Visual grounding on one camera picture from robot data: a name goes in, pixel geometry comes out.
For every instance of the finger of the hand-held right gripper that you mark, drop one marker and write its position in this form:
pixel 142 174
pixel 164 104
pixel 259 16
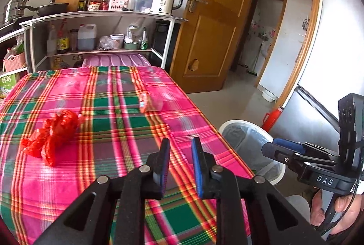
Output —
pixel 290 144
pixel 281 155

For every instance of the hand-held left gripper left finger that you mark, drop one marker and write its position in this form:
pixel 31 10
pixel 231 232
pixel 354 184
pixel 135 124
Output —
pixel 163 166

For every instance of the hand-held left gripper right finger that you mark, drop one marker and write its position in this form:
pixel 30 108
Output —
pixel 197 166

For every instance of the white round trash bin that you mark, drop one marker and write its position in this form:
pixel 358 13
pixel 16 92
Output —
pixel 280 173

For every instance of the person's right hand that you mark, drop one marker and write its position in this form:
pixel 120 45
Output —
pixel 348 206

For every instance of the red plastic container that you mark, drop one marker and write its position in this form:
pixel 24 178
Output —
pixel 273 119

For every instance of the clear plastic bin liner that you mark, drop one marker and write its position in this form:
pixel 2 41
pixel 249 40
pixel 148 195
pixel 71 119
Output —
pixel 244 145

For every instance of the white basin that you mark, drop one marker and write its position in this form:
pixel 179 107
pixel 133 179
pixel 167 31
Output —
pixel 269 95

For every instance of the person's grey trouser leg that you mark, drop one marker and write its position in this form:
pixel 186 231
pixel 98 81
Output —
pixel 297 206

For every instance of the small red clear wrapper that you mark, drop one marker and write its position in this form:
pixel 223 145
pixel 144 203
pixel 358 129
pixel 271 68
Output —
pixel 148 101

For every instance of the pink plaid tablecloth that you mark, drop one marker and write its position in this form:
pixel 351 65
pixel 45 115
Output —
pixel 99 108

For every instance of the mop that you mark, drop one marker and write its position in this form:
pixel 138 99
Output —
pixel 254 62

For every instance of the silver refrigerator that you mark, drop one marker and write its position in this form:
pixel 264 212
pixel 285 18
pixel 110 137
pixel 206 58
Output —
pixel 327 48

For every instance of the red plastic bag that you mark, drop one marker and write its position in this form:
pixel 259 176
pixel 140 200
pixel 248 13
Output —
pixel 57 134

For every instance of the pink plastic storage box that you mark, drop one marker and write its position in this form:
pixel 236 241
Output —
pixel 116 60

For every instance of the green bowl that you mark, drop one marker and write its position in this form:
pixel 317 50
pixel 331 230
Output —
pixel 132 46

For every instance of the green and white bottle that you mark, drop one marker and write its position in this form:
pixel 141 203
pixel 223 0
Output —
pixel 144 41

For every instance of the white plastic tub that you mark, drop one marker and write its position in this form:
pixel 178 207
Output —
pixel 117 40

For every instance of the crumpled clear plastic bag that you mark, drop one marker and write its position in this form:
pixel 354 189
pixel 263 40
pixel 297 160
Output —
pixel 106 43

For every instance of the brown wooden door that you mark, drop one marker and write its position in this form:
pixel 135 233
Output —
pixel 216 20

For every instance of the plastic jug of dark liquid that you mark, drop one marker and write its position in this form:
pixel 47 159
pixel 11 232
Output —
pixel 86 40

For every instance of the yellow label sauce bottle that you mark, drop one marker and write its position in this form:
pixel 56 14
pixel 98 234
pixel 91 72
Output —
pixel 63 43

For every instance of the white metal shelf rack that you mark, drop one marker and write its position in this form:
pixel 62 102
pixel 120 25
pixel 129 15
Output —
pixel 113 15

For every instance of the clear plastic jug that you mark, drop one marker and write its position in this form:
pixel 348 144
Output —
pixel 140 3

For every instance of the clear plastic bottle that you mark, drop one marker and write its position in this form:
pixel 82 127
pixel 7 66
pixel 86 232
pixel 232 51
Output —
pixel 51 43

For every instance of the pink utensil holder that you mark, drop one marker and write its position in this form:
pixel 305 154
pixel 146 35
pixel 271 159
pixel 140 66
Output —
pixel 118 4

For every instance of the red lid jar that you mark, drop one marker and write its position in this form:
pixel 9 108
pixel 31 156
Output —
pixel 95 1
pixel 105 4

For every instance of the green printed cardboard box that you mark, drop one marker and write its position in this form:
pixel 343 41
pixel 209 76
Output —
pixel 10 84

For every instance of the pink woven basket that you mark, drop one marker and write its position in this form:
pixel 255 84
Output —
pixel 14 62

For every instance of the black frying pan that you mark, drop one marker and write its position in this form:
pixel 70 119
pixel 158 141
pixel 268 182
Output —
pixel 51 8

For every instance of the steel steamer pot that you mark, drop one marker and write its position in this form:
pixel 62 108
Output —
pixel 14 10

